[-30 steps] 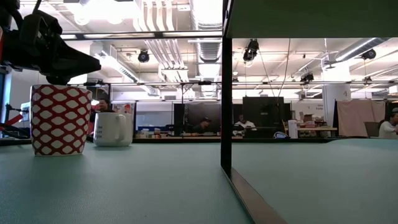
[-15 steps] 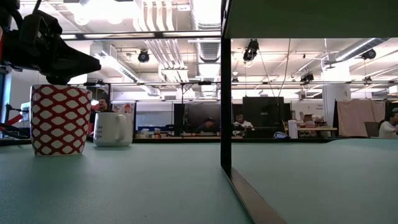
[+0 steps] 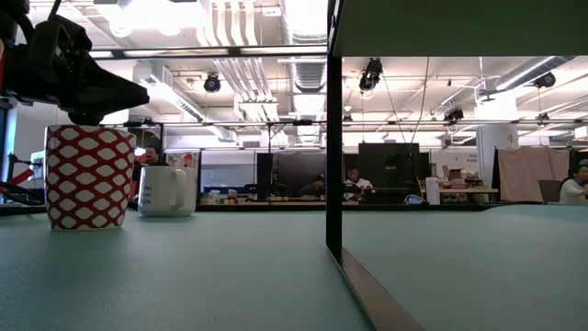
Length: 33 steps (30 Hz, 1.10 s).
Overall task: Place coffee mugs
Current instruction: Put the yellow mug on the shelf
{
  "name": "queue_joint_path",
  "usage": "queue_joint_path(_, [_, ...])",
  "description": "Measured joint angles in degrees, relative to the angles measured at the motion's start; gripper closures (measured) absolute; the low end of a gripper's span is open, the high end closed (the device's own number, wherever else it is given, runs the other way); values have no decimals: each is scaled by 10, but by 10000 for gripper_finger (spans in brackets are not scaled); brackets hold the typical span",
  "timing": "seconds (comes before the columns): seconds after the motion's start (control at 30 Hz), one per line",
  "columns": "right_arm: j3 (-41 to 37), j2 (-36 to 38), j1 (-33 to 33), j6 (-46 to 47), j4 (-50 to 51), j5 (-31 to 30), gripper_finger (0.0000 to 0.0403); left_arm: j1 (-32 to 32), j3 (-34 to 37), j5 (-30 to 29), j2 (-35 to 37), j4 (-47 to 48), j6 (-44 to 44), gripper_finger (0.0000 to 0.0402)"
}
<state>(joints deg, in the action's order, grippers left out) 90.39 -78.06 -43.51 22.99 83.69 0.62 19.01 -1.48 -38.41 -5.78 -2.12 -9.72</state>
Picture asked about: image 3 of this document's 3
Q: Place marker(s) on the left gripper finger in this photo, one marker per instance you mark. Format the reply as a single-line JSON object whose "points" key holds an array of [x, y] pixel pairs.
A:
{"points": [[110, 89]]}

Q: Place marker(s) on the red white lattice mug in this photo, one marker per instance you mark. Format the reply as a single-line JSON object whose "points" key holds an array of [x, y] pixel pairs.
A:
{"points": [[87, 184]]}

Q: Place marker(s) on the white mug with text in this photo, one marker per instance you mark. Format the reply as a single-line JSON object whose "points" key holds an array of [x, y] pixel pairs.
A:
{"points": [[158, 193]]}

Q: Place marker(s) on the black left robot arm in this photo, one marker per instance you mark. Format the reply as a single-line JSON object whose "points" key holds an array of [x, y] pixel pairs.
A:
{"points": [[11, 18]]}

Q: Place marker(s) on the person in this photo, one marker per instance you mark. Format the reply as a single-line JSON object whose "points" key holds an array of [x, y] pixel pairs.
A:
{"points": [[574, 188], [314, 186], [357, 184], [151, 156]]}

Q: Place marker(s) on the small grey monitor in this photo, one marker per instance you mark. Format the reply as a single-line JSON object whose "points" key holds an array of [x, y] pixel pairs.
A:
{"points": [[37, 163]]}

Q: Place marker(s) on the red bar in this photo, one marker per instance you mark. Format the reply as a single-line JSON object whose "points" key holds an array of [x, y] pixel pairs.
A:
{"points": [[23, 176]]}

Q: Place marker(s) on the black ceiling spotlight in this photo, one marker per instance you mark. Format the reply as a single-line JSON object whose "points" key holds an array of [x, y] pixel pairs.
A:
{"points": [[371, 73], [212, 83], [545, 80], [454, 114]]}

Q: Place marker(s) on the black panel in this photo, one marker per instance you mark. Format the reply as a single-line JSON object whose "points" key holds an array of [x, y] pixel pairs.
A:
{"points": [[285, 170]]}

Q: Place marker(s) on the green table mat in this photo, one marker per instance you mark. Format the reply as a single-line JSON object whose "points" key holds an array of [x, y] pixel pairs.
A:
{"points": [[184, 276]]}

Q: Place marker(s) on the wooden shelf with black legs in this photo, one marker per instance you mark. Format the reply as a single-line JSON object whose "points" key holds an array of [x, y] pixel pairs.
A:
{"points": [[334, 161]]}

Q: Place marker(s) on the black monitor back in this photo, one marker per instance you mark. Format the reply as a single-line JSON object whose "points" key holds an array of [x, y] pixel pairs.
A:
{"points": [[388, 165]]}

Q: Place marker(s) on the blue white cap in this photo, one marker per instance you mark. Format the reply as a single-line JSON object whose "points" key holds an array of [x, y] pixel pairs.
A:
{"points": [[414, 199]]}

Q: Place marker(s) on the white cylindrical container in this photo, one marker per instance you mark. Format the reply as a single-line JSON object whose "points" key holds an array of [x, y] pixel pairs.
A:
{"points": [[432, 190]]}

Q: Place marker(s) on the wooden desk with boxes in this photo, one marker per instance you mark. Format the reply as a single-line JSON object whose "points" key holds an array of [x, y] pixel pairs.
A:
{"points": [[468, 190]]}

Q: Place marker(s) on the pink hanging cloth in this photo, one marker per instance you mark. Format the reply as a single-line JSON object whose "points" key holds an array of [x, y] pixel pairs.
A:
{"points": [[533, 174]]}

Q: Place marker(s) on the grey office chair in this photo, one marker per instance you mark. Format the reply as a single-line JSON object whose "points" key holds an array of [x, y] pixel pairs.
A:
{"points": [[549, 190]]}

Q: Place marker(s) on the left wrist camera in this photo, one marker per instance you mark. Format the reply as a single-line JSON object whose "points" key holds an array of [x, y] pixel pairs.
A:
{"points": [[59, 37]]}

